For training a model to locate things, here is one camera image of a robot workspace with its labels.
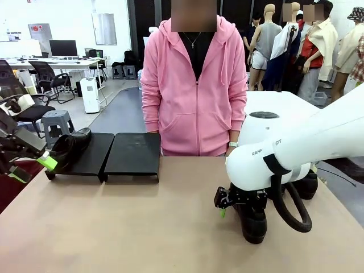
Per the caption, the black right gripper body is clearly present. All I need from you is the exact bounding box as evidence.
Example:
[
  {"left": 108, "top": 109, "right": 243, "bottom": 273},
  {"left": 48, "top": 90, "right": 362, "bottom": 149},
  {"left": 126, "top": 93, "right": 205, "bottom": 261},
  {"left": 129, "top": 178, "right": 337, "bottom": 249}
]
[{"left": 228, "top": 183, "right": 268, "bottom": 208}]

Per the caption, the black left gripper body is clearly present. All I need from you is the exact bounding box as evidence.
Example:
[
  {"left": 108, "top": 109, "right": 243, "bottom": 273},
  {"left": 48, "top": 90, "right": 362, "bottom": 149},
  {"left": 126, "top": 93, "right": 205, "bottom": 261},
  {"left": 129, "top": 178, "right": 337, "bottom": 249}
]
[{"left": 0, "top": 107, "right": 48, "bottom": 160}]

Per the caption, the black leather shoe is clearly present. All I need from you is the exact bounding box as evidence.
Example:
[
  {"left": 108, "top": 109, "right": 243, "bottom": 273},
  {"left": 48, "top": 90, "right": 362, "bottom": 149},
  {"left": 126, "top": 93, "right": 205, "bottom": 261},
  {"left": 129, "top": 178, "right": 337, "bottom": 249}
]
[
  {"left": 49, "top": 127, "right": 92, "bottom": 175},
  {"left": 295, "top": 170, "right": 319, "bottom": 200},
  {"left": 231, "top": 198, "right": 268, "bottom": 245}
]

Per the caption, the person's left forearm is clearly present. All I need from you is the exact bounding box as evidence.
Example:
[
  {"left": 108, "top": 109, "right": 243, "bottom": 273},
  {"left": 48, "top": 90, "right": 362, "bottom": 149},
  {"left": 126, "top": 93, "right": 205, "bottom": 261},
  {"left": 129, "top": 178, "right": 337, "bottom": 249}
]
[{"left": 227, "top": 85, "right": 248, "bottom": 142}]

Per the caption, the person's right forearm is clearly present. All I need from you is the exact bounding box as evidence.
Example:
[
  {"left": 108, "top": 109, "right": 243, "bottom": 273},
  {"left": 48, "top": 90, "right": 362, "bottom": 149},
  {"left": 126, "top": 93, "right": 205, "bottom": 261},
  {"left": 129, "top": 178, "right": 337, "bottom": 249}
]
[{"left": 141, "top": 85, "right": 162, "bottom": 134}]

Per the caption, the black metal shoe stand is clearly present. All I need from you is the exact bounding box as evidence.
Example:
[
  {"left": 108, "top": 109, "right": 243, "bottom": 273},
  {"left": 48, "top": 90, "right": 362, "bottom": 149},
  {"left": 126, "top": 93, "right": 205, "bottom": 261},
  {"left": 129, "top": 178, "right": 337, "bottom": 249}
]
[
  {"left": 104, "top": 133, "right": 162, "bottom": 184},
  {"left": 45, "top": 133, "right": 115, "bottom": 184}
]

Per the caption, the dark red cloth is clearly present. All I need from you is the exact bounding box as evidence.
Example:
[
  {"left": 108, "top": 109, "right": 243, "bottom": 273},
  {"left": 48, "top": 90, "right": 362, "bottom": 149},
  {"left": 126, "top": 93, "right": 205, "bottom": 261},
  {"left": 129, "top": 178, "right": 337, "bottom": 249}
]
[{"left": 0, "top": 162, "right": 46, "bottom": 214}]

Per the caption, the grey plastic stool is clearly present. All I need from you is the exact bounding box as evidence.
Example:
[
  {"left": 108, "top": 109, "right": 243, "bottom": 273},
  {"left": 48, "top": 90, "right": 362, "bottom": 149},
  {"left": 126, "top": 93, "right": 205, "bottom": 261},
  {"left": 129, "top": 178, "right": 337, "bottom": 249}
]
[{"left": 41, "top": 110, "right": 76, "bottom": 148}]

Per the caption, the black mesh office chair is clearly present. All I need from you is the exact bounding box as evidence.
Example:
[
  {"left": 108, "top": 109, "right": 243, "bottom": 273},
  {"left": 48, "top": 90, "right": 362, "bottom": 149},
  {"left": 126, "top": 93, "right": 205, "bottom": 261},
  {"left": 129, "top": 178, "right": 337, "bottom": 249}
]
[
  {"left": 28, "top": 61, "right": 76, "bottom": 105},
  {"left": 0, "top": 59, "right": 56, "bottom": 123}
]

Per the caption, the white air purifier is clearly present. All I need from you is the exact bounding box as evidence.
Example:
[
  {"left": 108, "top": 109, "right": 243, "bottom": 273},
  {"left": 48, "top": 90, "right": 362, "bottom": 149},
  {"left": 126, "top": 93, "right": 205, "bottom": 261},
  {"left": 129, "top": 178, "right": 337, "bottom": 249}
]
[{"left": 80, "top": 77, "right": 101, "bottom": 114}]

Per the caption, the white monitor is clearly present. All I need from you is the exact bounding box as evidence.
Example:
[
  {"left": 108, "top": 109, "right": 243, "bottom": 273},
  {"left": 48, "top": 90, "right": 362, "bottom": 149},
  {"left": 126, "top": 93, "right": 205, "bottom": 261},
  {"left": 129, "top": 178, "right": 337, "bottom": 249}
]
[{"left": 0, "top": 38, "right": 43, "bottom": 57}]

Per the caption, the white office desk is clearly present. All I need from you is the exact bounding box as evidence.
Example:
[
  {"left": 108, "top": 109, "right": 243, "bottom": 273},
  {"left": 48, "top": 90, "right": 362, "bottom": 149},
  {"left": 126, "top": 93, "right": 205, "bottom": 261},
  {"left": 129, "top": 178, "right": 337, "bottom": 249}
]
[{"left": 0, "top": 56, "right": 105, "bottom": 86}]

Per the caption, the person in pink hoodie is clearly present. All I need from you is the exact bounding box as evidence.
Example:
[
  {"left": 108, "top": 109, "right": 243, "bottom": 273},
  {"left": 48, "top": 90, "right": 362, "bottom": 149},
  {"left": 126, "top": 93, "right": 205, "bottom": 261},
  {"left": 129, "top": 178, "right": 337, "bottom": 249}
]
[{"left": 140, "top": 0, "right": 248, "bottom": 158}]

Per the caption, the black computer monitor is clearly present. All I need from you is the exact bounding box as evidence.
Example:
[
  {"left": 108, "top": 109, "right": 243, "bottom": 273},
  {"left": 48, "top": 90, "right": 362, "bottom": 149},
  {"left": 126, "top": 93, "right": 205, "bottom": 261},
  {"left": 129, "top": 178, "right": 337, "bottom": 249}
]
[{"left": 49, "top": 39, "right": 78, "bottom": 57}]

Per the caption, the grey board with red sign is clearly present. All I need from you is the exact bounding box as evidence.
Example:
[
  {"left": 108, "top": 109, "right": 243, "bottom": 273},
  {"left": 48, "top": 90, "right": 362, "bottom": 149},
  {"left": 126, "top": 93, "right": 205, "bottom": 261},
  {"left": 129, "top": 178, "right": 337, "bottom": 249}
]
[{"left": 27, "top": 23, "right": 53, "bottom": 40}]

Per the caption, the grey storage bin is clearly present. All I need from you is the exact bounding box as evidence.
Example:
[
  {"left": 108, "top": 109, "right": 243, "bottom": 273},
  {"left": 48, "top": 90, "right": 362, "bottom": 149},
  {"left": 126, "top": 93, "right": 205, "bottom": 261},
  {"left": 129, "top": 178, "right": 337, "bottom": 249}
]
[{"left": 311, "top": 91, "right": 328, "bottom": 107}]

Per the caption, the black backpack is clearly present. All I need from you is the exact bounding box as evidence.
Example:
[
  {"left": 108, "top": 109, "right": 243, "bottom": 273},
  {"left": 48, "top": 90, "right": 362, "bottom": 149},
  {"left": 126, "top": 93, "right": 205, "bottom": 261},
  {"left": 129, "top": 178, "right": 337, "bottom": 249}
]
[{"left": 123, "top": 49, "right": 135, "bottom": 67}]

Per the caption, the mannequin with white navy clothing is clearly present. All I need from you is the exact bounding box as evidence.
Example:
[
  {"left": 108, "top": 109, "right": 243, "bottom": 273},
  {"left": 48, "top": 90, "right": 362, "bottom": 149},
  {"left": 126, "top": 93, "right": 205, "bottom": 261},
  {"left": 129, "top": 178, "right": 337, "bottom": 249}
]
[{"left": 270, "top": 2, "right": 303, "bottom": 92}]

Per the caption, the mannequin in grey tank top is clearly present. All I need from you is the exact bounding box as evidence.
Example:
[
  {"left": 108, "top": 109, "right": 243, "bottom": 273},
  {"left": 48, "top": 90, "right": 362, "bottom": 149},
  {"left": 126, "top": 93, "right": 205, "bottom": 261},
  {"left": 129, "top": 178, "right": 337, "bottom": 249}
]
[{"left": 246, "top": 4, "right": 283, "bottom": 92}]

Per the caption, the person in black clothes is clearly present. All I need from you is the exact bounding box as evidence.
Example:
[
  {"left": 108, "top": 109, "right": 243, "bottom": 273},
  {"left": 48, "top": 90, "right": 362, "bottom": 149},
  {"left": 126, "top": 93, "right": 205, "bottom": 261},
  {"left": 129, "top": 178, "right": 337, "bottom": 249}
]
[{"left": 243, "top": 13, "right": 261, "bottom": 46}]

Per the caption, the mannequin with cream jacket red top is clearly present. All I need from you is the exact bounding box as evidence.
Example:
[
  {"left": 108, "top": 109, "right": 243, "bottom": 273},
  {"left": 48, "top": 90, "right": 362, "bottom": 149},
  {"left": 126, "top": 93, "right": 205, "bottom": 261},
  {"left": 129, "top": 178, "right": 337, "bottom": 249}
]
[{"left": 297, "top": 0, "right": 339, "bottom": 96}]

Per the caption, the red plaid shirt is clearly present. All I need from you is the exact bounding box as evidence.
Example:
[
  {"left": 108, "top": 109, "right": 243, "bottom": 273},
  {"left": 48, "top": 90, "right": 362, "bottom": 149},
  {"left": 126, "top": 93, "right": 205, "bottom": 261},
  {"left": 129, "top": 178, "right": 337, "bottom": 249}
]
[{"left": 350, "top": 35, "right": 364, "bottom": 82}]

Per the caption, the person with red mask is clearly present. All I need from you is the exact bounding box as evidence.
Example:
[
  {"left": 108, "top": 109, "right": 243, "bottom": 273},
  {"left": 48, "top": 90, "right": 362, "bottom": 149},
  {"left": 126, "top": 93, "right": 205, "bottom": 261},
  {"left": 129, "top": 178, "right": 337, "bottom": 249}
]
[{"left": 295, "top": 10, "right": 305, "bottom": 32}]

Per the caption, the mannequin with bucket hat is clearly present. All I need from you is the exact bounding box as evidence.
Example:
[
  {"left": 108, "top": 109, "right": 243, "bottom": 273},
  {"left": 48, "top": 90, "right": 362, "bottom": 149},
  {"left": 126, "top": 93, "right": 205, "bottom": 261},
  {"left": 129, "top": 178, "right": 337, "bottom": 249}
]
[{"left": 331, "top": 7, "right": 364, "bottom": 100}]

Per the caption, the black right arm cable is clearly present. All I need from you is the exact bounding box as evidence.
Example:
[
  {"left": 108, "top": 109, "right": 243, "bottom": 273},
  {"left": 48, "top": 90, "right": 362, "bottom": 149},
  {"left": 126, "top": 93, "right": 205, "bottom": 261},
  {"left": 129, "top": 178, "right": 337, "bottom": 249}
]
[{"left": 263, "top": 155, "right": 313, "bottom": 233}]

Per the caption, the silver wall panel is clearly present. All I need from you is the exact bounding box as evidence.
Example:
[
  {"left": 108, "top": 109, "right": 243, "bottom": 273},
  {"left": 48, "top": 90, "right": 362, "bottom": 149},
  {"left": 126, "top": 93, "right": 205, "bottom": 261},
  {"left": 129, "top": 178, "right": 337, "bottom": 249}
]
[{"left": 91, "top": 13, "right": 118, "bottom": 46}]

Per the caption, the silver cross necklace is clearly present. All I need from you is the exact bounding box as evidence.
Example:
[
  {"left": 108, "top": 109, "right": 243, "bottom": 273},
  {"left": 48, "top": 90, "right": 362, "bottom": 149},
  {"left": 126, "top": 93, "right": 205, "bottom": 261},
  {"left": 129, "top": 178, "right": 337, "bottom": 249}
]
[{"left": 183, "top": 31, "right": 203, "bottom": 49}]

